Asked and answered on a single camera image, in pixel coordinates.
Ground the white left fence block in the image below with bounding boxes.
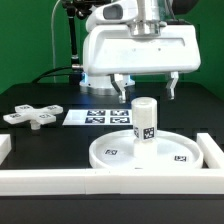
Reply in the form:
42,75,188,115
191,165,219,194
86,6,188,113
0,134,12,165

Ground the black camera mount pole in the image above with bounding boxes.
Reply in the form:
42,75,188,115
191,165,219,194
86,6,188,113
61,0,111,71

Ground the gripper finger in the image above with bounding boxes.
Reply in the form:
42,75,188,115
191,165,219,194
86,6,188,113
166,72,179,100
111,73,134,103

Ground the white right fence bar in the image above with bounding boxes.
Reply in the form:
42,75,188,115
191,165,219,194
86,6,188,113
196,133,224,169

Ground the white front fence bar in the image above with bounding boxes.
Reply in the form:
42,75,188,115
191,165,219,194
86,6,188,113
0,169,224,196

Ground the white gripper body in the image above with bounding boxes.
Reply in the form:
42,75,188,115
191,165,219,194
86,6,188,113
83,25,201,76

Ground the black cable bundle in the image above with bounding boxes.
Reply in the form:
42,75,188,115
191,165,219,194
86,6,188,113
31,64,86,84

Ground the white thin cable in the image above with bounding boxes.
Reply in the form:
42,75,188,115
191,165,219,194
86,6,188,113
50,0,63,84

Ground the white marker sheet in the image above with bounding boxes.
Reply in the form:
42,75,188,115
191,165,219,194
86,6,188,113
63,109,132,126

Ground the white round table top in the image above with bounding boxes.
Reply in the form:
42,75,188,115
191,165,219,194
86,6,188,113
89,129,203,170

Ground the white cross-shaped table base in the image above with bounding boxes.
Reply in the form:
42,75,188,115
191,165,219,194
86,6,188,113
3,104,63,130

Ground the white fence bar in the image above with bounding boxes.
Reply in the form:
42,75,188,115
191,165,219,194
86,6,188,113
196,133,224,169
0,169,224,196

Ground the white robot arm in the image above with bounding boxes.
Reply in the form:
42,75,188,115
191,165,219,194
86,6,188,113
80,0,201,101

